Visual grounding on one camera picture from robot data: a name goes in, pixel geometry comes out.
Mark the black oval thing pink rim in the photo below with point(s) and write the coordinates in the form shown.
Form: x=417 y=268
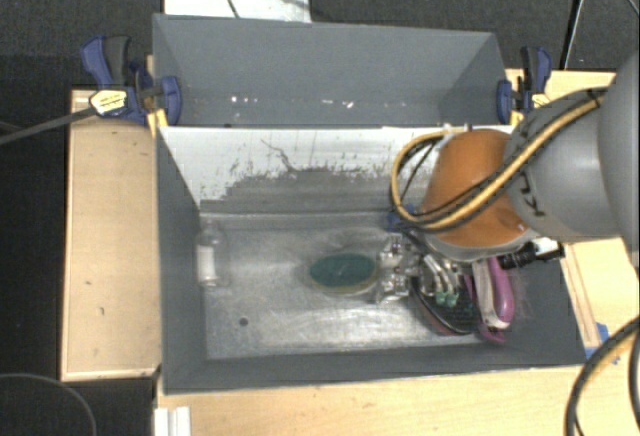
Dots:
x=457 y=321

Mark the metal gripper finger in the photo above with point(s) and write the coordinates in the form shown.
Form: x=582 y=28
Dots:
x=395 y=286
x=398 y=254

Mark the pale wood board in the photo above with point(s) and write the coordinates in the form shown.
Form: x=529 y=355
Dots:
x=112 y=249

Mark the dark green round sponge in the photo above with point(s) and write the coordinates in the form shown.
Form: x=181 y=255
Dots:
x=342 y=271

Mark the clear glass bottle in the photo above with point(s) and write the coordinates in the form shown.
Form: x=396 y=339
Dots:
x=207 y=256

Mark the grey metal bin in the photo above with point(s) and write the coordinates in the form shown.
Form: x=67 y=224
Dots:
x=300 y=74

